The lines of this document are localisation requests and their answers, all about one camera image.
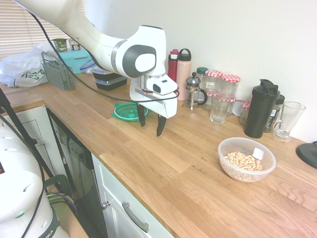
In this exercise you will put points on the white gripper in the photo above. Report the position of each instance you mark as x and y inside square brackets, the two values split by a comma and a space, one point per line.
[153, 105]

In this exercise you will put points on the green translucent container lid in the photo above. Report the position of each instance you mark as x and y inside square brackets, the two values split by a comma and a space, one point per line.
[126, 111]

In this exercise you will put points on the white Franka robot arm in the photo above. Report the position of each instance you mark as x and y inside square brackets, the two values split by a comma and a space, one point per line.
[104, 42]

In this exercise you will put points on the glass jar red checked lid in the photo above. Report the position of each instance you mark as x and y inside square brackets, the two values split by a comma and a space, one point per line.
[232, 106]
[207, 101]
[214, 74]
[230, 78]

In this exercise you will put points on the clear plastic food bowl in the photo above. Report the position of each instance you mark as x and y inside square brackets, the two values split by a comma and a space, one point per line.
[230, 171]

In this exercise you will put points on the small jar red checked lid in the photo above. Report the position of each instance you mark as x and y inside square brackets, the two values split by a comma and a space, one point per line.
[246, 106]

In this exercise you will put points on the glass French press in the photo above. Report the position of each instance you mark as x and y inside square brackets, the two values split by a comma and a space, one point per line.
[193, 86]

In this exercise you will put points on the pink bottle with black cap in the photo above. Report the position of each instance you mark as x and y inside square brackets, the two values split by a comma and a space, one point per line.
[183, 74]

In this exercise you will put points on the red drinking bottle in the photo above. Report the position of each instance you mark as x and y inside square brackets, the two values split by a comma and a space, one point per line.
[172, 67]

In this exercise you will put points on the clear glass tumbler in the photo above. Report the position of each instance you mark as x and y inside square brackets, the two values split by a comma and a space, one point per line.
[219, 111]

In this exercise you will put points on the clear zip bag blue seal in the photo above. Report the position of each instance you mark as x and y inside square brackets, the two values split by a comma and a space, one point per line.
[86, 68]

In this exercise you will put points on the black dishwasher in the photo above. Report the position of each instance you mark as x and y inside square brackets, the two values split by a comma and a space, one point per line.
[81, 178]

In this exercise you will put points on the metal cabinet knob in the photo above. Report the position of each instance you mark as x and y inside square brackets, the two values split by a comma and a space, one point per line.
[106, 204]

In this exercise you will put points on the cereal rings pile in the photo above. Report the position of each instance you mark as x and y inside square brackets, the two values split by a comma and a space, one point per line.
[240, 160]

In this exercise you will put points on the teal bread box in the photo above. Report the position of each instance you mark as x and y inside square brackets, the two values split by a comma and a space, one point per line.
[71, 59]

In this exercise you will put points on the grey plastic cutlery basket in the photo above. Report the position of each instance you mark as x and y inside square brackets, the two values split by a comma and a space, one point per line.
[58, 77]

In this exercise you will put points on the brown and white yogurt cup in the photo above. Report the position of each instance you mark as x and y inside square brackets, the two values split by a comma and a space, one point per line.
[73, 45]

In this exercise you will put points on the white cabinet door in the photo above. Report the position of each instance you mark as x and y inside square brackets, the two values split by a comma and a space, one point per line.
[116, 223]

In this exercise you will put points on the black shaker bottle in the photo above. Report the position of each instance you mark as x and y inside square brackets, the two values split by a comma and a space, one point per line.
[260, 111]

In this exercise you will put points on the green yogurt cup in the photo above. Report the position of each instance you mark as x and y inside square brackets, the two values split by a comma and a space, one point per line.
[60, 45]

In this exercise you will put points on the white cabinet side panel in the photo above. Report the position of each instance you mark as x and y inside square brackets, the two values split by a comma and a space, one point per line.
[32, 129]

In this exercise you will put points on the spice jar with black cap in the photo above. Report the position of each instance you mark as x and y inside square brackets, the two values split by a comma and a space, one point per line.
[278, 109]

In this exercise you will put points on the black tripod leg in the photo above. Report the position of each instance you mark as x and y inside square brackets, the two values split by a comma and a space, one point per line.
[18, 121]

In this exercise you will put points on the white plastic shopping bag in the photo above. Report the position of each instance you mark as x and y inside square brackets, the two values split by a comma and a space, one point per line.
[22, 67]

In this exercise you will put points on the dark round stand base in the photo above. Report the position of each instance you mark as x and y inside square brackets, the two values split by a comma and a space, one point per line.
[308, 153]

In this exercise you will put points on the window blinds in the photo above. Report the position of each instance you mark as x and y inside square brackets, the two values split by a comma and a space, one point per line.
[15, 29]

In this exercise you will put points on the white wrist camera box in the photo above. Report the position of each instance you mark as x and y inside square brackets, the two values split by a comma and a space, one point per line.
[164, 83]

